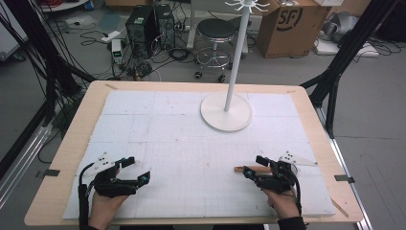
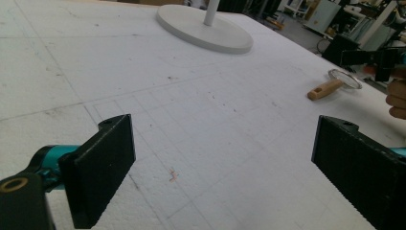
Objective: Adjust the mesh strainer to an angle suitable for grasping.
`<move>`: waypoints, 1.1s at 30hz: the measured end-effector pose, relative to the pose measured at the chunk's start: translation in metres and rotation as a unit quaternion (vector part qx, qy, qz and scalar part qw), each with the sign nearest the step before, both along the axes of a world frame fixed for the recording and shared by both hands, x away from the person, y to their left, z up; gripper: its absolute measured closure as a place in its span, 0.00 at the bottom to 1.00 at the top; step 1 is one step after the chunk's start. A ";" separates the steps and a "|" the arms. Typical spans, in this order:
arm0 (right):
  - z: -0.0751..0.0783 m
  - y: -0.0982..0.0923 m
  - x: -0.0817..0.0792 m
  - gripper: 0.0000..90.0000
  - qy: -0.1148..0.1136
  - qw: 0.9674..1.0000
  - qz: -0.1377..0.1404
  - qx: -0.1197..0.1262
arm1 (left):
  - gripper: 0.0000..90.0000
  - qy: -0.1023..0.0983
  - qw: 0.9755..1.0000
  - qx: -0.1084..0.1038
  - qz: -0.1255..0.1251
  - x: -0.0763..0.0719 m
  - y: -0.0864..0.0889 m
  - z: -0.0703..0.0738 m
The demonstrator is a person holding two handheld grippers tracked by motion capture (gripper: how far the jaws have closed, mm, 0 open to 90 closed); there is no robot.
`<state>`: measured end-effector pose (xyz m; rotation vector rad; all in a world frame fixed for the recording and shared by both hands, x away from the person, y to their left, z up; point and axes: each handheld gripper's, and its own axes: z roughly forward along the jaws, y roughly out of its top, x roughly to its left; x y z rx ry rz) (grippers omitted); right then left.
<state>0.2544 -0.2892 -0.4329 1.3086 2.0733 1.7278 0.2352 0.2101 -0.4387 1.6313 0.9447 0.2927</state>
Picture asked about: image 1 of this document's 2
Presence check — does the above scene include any white stand with hooks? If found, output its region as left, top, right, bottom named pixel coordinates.
left=199, top=0, right=271, bottom=133

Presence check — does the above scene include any brown cardboard box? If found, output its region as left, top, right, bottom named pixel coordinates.
left=256, top=0, right=332, bottom=59

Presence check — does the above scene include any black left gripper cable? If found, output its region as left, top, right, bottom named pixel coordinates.
left=78, top=162, right=98, bottom=230

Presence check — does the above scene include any person's left hand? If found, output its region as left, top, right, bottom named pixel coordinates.
left=88, top=191, right=129, bottom=230

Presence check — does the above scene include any brown wooden stick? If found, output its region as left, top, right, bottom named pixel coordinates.
left=234, top=165, right=273, bottom=174

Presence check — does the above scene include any white grid mat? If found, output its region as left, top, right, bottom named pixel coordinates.
left=62, top=89, right=337, bottom=221

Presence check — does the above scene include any aluminium rail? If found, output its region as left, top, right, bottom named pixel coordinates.
left=0, top=123, right=55, bottom=210
left=315, top=105, right=375, bottom=230

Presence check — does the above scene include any grey device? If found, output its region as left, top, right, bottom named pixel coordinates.
left=321, top=11, right=360, bottom=44

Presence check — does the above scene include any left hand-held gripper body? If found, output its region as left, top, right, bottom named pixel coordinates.
left=84, top=152, right=145, bottom=197

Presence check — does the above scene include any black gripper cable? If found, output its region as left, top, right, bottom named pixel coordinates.
left=286, top=171, right=304, bottom=216
left=78, top=162, right=98, bottom=230

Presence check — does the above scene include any person's right hand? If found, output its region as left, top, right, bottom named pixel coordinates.
left=262, top=188, right=301, bottom=220

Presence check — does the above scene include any black metal frame stand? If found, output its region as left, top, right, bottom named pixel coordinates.
left=300, top=0, right=401, bottom=140
left=0, top=0, right=97, bottom=180

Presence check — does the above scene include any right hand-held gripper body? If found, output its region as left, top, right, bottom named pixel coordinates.
left=255, top=150, right=319, bottom=195

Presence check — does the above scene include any white power strip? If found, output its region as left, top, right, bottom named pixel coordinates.
left=101, top=30, right=123, bottom=44

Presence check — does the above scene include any black computer tower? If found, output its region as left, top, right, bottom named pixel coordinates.
left=124, top=4, right=161, bottom=60
left=154, top=3, right=177, bottom=51

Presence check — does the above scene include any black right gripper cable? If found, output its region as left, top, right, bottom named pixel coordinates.
left=286, top=171, right=304, bottom=216

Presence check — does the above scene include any white bench power supply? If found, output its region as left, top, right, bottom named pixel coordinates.
left=110, top=38, right=124, bottom=65

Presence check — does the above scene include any black round stool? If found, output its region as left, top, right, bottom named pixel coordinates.
left=193, top=17, right=239, bottom=84

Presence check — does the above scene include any black tape strip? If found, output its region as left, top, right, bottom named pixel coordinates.
left=35, top=169, right=61, bottom=178
left=333, top=173, right=356, bottom=184

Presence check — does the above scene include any coiled black cable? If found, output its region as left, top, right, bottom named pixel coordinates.
left=168, top=47, right=193, bottom=63

